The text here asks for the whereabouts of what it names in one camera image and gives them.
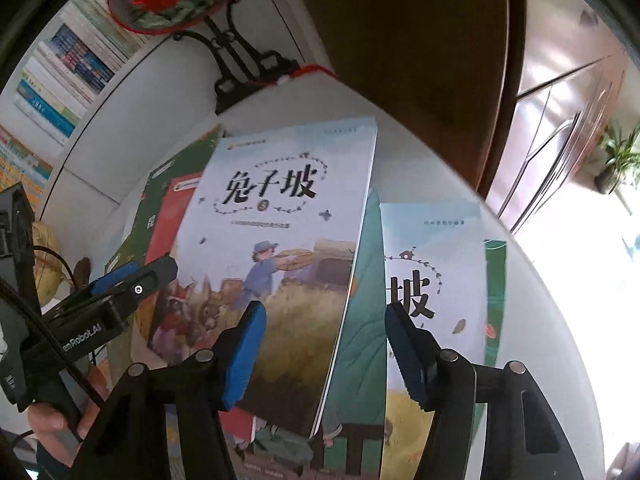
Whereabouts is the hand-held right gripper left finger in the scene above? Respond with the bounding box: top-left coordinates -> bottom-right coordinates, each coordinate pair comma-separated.
70,300 -> 268,480

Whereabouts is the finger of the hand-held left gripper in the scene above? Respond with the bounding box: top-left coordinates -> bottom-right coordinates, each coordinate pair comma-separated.
106,256 -> 180,331
60,261 -> 142,312

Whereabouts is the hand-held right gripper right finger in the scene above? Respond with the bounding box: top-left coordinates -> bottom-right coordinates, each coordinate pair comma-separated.
384,302 -> 586,480

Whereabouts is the pale blue farmer cover book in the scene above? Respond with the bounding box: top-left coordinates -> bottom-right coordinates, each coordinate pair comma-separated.
148,116 -> 379,440

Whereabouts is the row of shelved books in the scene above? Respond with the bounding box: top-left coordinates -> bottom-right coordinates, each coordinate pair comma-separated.
0,0 -> 152,211

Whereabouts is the person's left hand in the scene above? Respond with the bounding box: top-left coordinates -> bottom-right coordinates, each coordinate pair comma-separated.
26,362 -> 110,457

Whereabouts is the red cover book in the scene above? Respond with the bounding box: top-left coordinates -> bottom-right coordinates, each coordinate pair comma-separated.
147,176 -> 257,442

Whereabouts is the teal leaf cover book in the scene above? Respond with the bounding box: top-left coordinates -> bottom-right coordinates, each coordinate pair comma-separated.
235,187 -> 389,480

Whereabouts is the dark green cover book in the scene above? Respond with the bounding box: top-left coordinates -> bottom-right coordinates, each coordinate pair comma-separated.
103,124 -> 226,366

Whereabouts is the pale cover book with house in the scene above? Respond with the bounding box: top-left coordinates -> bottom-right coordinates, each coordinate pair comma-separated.
377,202 -> 489,480

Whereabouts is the bright green cover book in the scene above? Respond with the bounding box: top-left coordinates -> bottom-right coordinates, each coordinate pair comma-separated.
472,238 -> 509,423

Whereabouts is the black ornate plate stand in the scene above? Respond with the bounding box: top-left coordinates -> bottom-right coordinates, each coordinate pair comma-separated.
172,0 -> 304,116

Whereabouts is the green potted plant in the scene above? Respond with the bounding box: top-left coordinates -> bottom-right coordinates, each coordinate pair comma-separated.
591,119 -> 640,202

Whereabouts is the dark brown wooden chair back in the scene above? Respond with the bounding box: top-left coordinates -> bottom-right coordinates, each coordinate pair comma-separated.
277,0 -> 527,197

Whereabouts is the glossy wooden cabinet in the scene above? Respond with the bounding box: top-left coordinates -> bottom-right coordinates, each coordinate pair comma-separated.
486,0 -> 632,233

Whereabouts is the black cable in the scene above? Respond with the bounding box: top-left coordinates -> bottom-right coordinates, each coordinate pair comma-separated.
0,244 -> 108,411

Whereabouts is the red tassel cord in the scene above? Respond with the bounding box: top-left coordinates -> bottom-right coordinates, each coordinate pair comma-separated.
246,61 -> 342,87

